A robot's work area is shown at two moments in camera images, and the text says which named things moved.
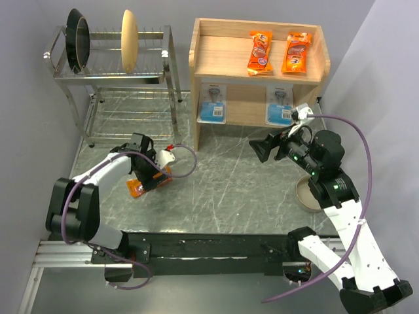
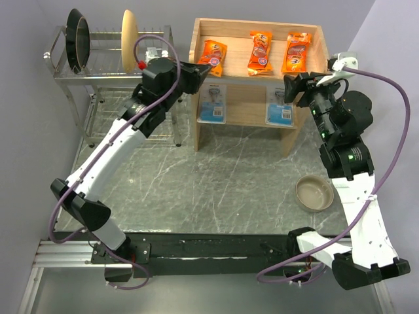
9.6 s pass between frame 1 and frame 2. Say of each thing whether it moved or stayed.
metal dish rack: stayed
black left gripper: moved
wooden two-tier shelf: stayed
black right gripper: moved
